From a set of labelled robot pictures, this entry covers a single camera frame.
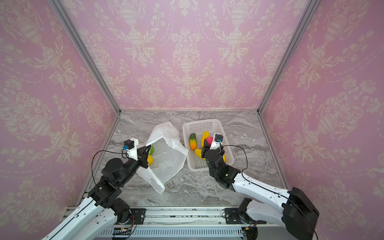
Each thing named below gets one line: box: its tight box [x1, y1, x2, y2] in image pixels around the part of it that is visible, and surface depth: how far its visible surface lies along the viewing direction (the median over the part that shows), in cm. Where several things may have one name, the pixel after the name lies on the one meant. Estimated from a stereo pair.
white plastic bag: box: [136, 121, 188, 194], surface depth 85 cm
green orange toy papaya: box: [189, 133, 197, 151], surface depth 99 cm
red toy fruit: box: [206, 136, 214, 146], surface depth 76 cm
